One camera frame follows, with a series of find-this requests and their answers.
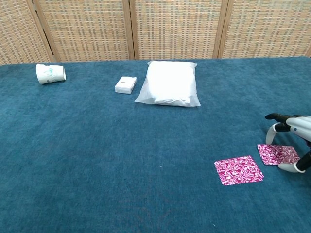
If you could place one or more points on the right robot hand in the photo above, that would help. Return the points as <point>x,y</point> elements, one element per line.
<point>301,128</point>

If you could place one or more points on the pink patterned card stack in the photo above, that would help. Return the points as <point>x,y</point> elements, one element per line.
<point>277,154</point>

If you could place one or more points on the white plastic bag package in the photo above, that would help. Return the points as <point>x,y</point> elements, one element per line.
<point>170,82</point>

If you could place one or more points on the woven wooden folding screen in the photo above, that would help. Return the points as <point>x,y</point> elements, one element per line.
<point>170,29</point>

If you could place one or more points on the small white tissue pack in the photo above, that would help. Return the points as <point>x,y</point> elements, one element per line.
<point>125,85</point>

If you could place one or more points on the blue felt table mat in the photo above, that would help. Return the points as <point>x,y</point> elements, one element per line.
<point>121,157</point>

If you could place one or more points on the white printed paper cup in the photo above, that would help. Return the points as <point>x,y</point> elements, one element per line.
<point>49,74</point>

